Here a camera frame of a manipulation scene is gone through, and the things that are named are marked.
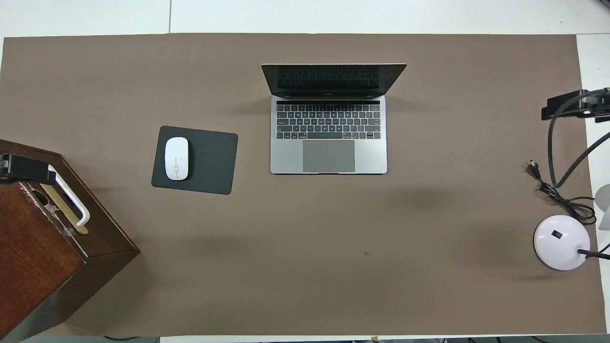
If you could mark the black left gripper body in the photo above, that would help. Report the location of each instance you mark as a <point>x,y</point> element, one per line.
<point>4,164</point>

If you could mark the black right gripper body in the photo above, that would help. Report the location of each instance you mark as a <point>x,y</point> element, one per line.
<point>599,107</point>

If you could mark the grey aluminium laptop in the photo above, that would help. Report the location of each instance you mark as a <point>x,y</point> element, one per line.
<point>329,157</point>

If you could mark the dark brown wooden box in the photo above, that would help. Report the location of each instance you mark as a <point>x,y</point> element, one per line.
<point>38,267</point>

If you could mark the white desk lamp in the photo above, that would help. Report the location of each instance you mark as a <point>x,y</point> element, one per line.
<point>560,243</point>

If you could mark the white computer mouse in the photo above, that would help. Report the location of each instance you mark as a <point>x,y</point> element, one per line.
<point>177,158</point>

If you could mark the black mouse pad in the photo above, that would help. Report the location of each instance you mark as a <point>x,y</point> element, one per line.
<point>209,162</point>

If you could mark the brown paper table mat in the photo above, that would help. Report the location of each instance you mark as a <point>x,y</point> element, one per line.
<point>305,262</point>

